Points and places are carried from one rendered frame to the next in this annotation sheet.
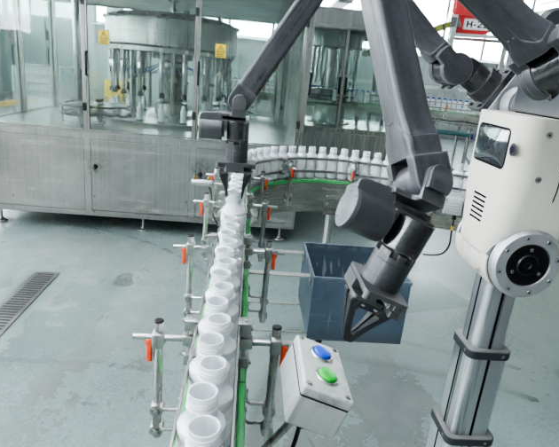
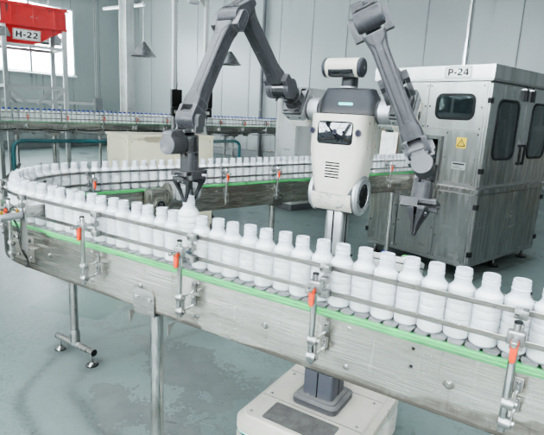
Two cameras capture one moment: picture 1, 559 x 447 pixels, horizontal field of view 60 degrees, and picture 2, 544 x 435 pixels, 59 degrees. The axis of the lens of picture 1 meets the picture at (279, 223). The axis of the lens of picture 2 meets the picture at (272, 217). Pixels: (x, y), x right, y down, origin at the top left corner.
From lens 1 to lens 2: 1.18 m
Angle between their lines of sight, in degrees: 52
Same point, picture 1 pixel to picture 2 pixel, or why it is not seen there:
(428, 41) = (276, 71)
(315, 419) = not seen: hidden behind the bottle
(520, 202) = (362, 161)
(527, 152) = (363, 134)
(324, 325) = not seen: hidden behind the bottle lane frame
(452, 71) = (290, 90)
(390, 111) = (407, 115)
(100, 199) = not seen: outside the picture
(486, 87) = (300, 99)
